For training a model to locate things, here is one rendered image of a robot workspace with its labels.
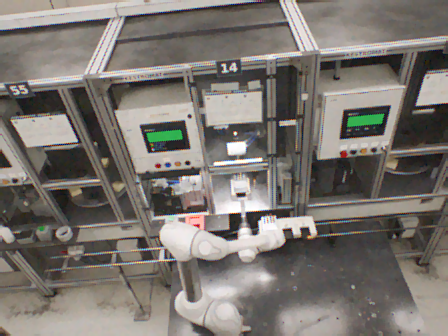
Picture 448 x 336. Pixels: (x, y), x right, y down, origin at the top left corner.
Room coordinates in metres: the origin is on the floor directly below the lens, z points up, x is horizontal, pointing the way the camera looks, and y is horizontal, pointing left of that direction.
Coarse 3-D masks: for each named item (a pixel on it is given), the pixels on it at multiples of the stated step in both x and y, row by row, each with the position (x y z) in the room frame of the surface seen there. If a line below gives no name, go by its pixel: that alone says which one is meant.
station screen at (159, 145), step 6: (180, 126) 1.65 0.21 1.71; (144, 132) 1.66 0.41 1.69; (150, 132) 1.66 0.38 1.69; (150, 144) 1.66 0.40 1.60; (156, 144) 1.65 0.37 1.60; (162, 144) 1.65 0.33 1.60; (168, 144) 1.65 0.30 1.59; (174, 144) 1.65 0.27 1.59; (180, 144) 1.65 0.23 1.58; (150, 150) 1.66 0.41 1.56; (156, 150) 1.66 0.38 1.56
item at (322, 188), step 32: (320, 64) 1.66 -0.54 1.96; (352, 64) 1.65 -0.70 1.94; (384, 64) 1.65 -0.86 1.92; (416, 64) 1.64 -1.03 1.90; (416, 96) 1.64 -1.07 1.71; (416, 128) 1.63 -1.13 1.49; (320, 160) 1.66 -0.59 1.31; (352, 160) 1.65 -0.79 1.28; (320, 192) 1.66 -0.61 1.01; (352, 192) 1.65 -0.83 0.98
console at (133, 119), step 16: (128, 112) 1.68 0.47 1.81; (144, 112) 1.68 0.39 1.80; (160, 112) 1.67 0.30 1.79; (176, 112) 1.67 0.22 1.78; (192, 112) 1.67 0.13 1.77; (128, 128) 1.68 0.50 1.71; (144, 128) 1.67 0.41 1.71; (192, 128) 1.67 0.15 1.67; (128, 144) 1.69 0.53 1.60; (144, 144) 1.68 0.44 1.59; (192, 144) 1.67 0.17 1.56; (144, 160) 1.68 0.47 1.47; (160, 160) 1.68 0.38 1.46; (176, 160) 1.67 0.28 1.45; (192, 160) 1.67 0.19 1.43
